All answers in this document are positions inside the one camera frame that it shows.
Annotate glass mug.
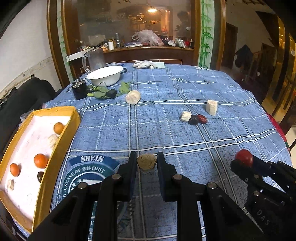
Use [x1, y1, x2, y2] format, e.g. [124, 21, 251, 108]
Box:
[82, 48, 106, 74]

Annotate yellow tray white lining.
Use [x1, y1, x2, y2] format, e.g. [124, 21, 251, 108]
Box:
[1, 106, 80, 233]

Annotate dark date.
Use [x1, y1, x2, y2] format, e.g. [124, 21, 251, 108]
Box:
[188, 115, 199, 126]

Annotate white enamel basin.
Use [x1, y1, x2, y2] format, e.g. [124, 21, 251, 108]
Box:
[86, 66, 126, 87]

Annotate green leafy vegetable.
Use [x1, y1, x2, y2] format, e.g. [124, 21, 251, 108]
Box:
[86, 82, 130, 99]

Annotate large orange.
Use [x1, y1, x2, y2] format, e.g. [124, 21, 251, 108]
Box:
[34, 154, 49, 169]

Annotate white corn piece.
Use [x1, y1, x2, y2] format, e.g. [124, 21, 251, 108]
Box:
[206, 100, 218, 116]

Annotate white gloves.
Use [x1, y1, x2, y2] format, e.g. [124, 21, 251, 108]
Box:
[133, 60, 165, 69]

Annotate orange in tray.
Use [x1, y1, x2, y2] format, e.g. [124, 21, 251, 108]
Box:
[10, 163, 20, 177]

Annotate black small box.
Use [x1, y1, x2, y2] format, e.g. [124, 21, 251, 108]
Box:
[71, 78, 88, 100]

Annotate blue plaid tablecloth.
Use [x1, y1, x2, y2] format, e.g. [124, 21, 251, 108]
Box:
[45, 63, 292, 209]

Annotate red date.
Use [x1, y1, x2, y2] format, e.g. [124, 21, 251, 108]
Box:
[197, 114, 208, 124]

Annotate dark plum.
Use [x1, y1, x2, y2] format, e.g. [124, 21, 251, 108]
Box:
[37, 171, 44, 183]

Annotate beige round cake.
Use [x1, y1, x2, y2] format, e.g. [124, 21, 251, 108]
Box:
[137, 154, 157, 171]

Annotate black sofa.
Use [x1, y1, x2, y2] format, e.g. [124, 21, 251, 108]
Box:
[0, 77, 58, 156]

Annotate small orange tangerine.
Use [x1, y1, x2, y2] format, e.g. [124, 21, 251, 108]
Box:
[53, 122, 65, 135]

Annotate pink plastic bag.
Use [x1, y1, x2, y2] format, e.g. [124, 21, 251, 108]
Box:
[132, 30, 164, 46]

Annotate white lump in tray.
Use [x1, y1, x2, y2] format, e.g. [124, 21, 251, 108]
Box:
[6, 179, 15, 191]

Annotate beige cake in tray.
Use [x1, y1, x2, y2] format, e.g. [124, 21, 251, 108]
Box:
[48, 133, 58, 150]

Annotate wooden cabinet counter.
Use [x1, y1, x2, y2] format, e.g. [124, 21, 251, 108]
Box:
[103, 46, 198, 66]

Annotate white food cube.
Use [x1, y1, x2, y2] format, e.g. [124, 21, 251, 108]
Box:
[180, 111, 192, 122]

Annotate round white bun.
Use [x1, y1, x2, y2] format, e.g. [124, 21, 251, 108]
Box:
[125, 90, 141, 105]

